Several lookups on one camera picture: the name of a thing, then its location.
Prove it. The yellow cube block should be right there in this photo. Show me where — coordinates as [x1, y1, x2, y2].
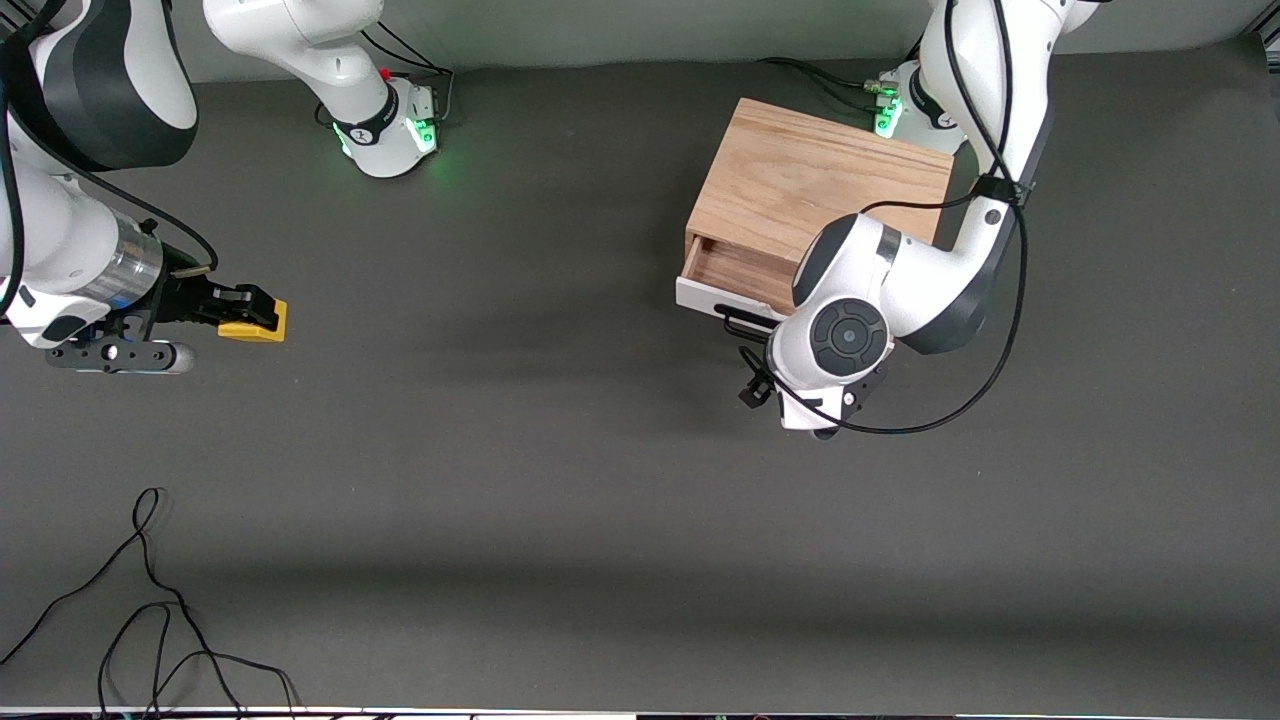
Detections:
[218, 298, 289, 344]

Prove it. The black drawer handle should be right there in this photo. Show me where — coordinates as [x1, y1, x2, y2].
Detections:
[715, 305, 796, 341]

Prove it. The wooden drawer with white front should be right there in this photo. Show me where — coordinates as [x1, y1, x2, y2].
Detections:
[676, 235, 801, 323]

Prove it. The wooden drawer cabinet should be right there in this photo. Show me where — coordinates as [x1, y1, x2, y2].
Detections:
[685, 98, 954, 276]

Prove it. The grey table cover mat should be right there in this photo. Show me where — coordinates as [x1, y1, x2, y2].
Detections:
[0, 40, 1280, 716]

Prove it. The thin black loose cable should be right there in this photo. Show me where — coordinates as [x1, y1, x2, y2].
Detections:
[0, 487, 246, 719]
[97, 600, 301, 719]

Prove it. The black right arm base cable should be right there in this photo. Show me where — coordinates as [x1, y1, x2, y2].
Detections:
[362, 18, 456, 126]

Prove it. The black arm base cable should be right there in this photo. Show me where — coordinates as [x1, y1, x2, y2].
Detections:
[362, 18, 456, 126]
[755, 25, 936, 116]

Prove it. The black left arm base cable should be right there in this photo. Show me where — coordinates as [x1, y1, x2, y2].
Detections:
[755, 25, 936, 116]

